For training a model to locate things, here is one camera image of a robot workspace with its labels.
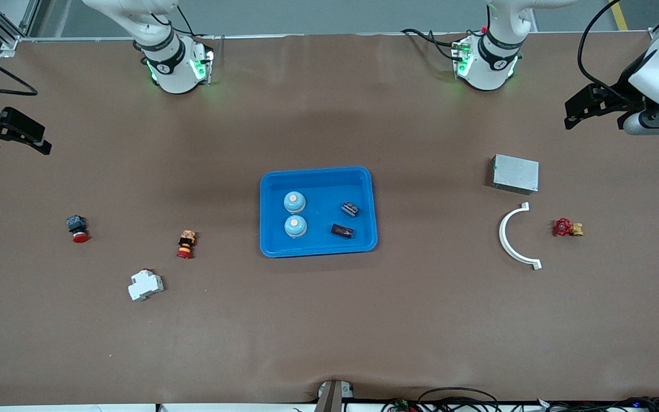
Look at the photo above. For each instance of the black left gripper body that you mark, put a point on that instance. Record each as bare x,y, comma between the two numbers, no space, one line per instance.
627,95

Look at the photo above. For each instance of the brown electrolytic capacitor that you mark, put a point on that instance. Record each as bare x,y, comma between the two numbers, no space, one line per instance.
342,230

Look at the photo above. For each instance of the blue bell with cream button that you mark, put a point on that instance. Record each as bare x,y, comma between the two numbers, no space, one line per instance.
294,201
295,226

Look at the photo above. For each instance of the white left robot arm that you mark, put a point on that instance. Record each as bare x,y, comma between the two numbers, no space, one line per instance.
489,74

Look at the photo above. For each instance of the blue plastic tray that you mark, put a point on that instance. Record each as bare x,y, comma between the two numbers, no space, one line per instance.
324,186

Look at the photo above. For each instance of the grey metal box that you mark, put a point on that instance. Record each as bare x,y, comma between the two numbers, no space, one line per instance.
515,173

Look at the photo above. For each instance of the red push button black body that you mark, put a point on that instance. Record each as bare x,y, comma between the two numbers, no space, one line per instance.
78,228

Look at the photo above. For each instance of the white circuit breaker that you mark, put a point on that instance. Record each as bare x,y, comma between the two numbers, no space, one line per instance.
145,285

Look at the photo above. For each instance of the brown table mat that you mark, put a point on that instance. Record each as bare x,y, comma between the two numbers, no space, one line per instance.
329,320

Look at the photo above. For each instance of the aluminium frame profile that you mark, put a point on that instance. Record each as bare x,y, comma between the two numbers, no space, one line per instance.
9,31

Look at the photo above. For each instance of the metal base bracket green light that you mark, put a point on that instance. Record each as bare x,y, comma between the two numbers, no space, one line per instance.
461,57
202,66

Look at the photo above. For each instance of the white curved plastic bracket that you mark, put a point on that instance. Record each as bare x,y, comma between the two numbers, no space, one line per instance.
503,234

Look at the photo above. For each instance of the orange red emergency stop switch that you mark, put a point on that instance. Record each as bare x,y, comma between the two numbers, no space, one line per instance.
186,244

